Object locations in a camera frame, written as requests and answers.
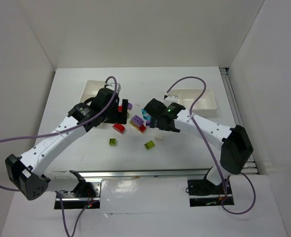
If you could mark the white lego brick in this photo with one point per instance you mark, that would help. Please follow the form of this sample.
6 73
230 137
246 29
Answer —
159 137

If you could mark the red curved lego brick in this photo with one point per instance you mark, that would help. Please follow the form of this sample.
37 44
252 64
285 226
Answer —
119 128

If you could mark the small green lego brick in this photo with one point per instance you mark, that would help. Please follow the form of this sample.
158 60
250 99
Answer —
112 142

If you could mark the aluminium rail right side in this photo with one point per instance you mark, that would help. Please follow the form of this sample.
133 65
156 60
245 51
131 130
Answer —
250 167

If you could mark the red yellow green lego pile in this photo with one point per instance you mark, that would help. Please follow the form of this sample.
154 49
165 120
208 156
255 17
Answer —
120 108

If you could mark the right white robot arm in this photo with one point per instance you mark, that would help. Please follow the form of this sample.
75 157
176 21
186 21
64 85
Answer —
232 142

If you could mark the red green yellow lego stack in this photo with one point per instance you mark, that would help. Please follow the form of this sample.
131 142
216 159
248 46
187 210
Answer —
140 128

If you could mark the aluminium rail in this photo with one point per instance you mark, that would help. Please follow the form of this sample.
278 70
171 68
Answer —
127 173
250 167

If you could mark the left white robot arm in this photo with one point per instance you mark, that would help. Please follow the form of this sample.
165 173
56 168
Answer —
26 171

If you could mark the purple printed lego brick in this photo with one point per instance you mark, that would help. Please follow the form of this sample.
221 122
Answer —
130 106

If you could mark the right white divided tray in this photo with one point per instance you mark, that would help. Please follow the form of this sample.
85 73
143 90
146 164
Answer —
205 106

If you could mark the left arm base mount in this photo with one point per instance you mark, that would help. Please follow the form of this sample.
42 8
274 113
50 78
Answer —
78 191

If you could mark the aluminium rail front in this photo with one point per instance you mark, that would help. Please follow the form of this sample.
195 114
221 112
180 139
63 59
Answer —
127 173

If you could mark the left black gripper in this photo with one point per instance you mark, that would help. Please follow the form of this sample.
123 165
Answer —
124 111

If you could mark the teal character lego figure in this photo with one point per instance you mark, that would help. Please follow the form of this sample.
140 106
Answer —
146 116

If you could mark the white divided tray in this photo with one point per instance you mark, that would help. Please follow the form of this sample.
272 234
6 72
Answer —
93 86
205 106

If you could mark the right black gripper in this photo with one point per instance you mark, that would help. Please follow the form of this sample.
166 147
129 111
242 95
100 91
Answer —
152 114

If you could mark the left white divided tray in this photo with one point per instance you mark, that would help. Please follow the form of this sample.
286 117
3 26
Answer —
93 86

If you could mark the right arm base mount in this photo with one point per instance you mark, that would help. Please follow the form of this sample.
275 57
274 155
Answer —
203 193

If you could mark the green sloped lego brick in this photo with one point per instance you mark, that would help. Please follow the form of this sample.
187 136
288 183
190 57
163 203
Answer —
149 145

